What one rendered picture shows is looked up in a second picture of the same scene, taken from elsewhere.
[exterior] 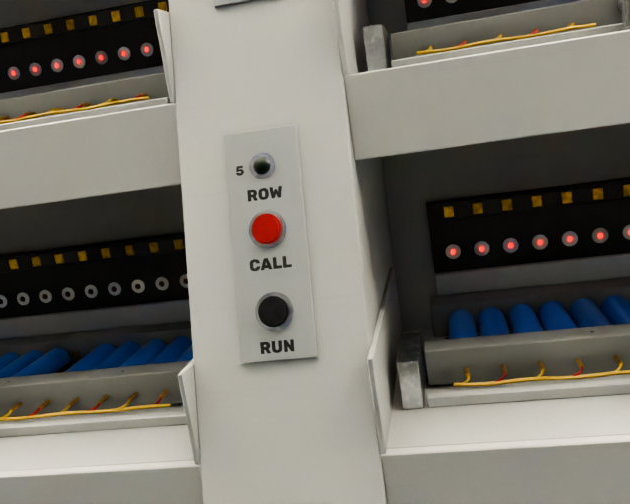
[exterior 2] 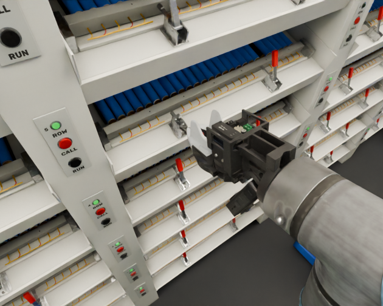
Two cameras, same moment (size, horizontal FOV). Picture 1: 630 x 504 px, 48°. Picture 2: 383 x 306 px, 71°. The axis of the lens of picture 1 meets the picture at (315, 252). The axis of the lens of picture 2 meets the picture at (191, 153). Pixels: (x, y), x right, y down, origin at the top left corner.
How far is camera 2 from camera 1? 86 cm
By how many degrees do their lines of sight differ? 69
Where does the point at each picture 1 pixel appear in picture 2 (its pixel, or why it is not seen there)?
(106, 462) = (308, 74)
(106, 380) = (288, 53)
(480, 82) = not seen: outside the picture
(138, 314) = not seen: hidden behind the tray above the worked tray
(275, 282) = (351, 31)
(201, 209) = (349, 17)
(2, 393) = (267, 63)
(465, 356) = not seen: hidden behind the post
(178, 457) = (318, 69)
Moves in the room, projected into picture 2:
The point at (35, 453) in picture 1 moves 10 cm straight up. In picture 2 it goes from (290, 76) to (303, 38)
